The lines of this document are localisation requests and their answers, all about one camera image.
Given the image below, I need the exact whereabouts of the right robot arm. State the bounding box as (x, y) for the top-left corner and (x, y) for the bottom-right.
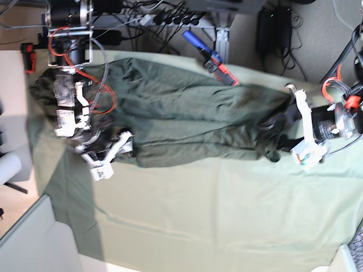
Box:
(44, 1), (132, 165)

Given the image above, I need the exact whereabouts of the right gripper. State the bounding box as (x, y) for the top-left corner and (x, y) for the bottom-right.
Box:
(73, 130), (138, 162)

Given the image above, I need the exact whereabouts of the green long-sleeve T-shirt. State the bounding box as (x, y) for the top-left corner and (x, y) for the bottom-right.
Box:
(28, 58), (293, 168)

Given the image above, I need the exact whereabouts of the black power adapter pair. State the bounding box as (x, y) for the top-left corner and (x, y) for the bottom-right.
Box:
(275, 6), (292, 48)
(255, 8), (276, 56)

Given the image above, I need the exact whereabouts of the black power adapter pair left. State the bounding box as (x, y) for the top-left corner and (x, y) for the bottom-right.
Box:
(255, 8), (276, 56)

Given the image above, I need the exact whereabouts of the light green table cloth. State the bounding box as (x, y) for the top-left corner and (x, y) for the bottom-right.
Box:
(24, 48), (363, 269)

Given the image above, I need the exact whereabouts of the light green bin left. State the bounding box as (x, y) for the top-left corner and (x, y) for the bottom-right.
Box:
(0, 194), (86, 272)

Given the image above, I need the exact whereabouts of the blue bar clamp centre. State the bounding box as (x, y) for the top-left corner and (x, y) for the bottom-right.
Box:
(182, 30), (239, 86)

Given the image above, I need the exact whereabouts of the blue bar clamp left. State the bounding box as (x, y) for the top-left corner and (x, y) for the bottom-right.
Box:
(20, 27), (48, 74)

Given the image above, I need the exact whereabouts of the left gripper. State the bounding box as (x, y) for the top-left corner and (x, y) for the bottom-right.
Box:
(256, 103), (340, 163)

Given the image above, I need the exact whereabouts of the black power strip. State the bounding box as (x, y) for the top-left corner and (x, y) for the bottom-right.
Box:
(130, 11), (214, 29)

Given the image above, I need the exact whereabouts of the blue bar clamp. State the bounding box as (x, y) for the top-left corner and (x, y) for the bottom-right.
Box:
(20, 27), (48, 74)
(182, 30), (239, 86)

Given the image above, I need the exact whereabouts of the black power brick left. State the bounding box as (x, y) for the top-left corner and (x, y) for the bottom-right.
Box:
(92, 29), (123, 46)

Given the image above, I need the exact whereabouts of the patterned grey basket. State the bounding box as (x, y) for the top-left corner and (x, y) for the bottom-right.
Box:
(348, 227), (363, 272)

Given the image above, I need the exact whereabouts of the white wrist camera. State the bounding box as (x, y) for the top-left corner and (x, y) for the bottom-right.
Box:
(81, 131), (133, 181)
(286, 83), (331, 172)

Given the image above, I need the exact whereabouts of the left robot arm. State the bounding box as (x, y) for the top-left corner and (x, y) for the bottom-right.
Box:
(256, 25), (362, 168)

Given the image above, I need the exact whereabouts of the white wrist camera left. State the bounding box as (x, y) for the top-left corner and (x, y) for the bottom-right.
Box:
(286, 83), (331, 172)

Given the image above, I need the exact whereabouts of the aluminium frame leg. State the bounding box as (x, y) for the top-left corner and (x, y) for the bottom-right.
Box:
(211, 11), (235, 63)

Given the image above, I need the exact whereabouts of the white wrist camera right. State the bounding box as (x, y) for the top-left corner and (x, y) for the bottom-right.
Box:
(81, 131), (133, 181)

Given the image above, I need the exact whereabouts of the white cylinder roll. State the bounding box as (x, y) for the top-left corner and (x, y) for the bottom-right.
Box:
(0, 152), (22, 185)

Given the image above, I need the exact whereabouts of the black power adapter pair right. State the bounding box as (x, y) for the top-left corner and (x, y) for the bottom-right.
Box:
(275, 6), (292, 48)

